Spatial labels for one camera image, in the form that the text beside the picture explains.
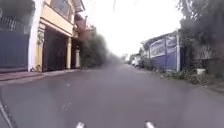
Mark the vehicle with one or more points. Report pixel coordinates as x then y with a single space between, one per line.
135 61

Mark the dark bushy tree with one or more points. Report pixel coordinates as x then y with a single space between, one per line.
93 50

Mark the grey asphalt road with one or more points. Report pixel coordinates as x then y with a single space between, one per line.
113 96

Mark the blue walled building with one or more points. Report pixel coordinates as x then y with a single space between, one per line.
165 53

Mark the robot's own part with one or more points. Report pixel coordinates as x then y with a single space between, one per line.
149 125
80 125

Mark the yellow building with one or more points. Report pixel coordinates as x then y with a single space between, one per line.
55 18

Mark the rubble strewn verge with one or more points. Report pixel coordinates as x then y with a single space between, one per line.
196 78

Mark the pale concrete pavement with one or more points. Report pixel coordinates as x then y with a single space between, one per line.
20 76

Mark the dark roadside tree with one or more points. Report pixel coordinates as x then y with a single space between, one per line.
206 30

